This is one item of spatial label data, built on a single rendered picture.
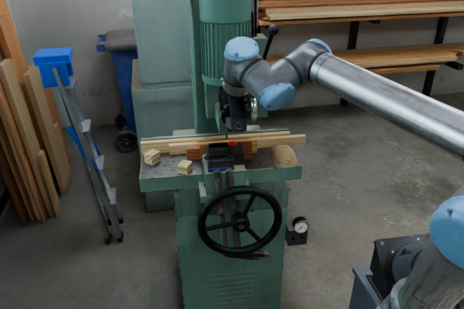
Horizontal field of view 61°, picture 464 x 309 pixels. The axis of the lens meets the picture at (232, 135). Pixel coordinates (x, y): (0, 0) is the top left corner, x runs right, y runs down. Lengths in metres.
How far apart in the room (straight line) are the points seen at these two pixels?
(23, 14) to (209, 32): 2.63
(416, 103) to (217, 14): 0.70
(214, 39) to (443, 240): 0.91
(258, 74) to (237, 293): 1.12
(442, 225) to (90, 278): 1.97
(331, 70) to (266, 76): 0.16
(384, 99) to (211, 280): 1.15
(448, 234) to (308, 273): 1.64
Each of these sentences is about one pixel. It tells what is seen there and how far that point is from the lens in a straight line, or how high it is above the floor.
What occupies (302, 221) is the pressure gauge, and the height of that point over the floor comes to 0.68.
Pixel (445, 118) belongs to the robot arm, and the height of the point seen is 1.36.
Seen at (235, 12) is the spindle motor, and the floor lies 1.45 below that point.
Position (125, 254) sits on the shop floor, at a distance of 2.47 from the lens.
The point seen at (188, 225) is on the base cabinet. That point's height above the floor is 0.67.
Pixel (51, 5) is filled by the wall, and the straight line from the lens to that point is 3.73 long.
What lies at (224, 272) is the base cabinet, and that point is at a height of 0.40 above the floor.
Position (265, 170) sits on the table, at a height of 0.89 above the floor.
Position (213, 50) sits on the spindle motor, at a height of 1.33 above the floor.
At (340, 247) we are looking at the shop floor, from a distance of 2.52.
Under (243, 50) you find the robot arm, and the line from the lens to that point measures 1.05.
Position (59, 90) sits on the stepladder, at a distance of 2.10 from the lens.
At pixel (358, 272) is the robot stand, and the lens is 1.61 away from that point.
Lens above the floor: 1.68
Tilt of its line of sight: 27 degrees down
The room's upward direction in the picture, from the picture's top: straight up
